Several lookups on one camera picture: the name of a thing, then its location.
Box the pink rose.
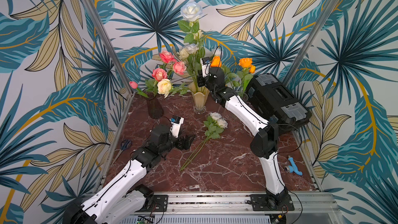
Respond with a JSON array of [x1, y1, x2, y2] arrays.
[[160, 51, 177, 69], [168, 61, 187, 79], [145, 68, 168, 96]]

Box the orange tulip bud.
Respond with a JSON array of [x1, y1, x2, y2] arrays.
[[243, 65, 256, 92]]

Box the orange rose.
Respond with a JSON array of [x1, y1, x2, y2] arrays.
[[236, 58, 254, 91], [210, 56, 222, 67]]

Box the pink tulip bud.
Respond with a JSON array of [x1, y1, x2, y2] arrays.
[[129, 81, 149, 99]]

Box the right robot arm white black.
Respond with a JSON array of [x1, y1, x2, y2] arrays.
[[197, 65, 294, 211]]

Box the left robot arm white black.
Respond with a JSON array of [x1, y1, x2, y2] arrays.
[[62, 124, 195, 224]]

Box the cream yellow fluted vase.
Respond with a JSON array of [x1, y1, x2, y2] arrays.
[[188, 82, 209, 114]]

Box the dark purple glass vase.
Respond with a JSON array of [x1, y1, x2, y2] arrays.
[[146, 96, 164, 119]]

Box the clear glass vase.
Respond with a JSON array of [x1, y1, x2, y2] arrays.
[[236, 91, 249, 102]]

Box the black plastic toolbox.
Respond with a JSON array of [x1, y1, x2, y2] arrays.
[[245, 74, 312, 135]]

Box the blue plastic tool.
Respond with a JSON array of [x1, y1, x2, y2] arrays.
[[285, 156, 303, 176]]

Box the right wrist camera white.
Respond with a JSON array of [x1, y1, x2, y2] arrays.
[[201, 57, 212, 78]]

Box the blue handled scissors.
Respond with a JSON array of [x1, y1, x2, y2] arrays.
[[112, 139, 132, 163]]

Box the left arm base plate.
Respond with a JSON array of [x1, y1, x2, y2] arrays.
[[138, 195, 169, 213]]

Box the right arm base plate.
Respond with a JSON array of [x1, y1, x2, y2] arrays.
[[247, 194, 295, 212]]

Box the aluminium front rail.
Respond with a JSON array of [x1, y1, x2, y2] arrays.
[[73, 192, 343, 224]]

